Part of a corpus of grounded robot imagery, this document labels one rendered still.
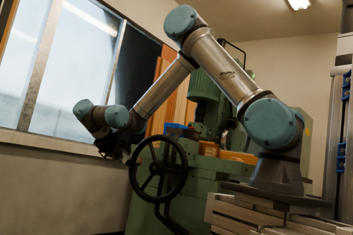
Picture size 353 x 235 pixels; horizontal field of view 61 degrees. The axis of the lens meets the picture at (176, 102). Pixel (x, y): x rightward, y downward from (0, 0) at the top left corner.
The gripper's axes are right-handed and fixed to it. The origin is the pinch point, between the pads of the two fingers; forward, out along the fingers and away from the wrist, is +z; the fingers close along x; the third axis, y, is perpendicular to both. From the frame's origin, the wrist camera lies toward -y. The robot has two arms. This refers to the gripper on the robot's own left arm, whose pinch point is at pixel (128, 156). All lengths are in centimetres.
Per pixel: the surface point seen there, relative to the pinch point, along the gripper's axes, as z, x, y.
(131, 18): 29, -103, -175
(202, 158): 19.4, 23.9, -14.2
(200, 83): 8, 16, -53
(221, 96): 26, 21, -60
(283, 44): 164, 16, -285
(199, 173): 22.8, 23.1, -7.8
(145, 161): 20.9, -6.6, -10.6
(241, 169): 21.3, 42.4, -11.5
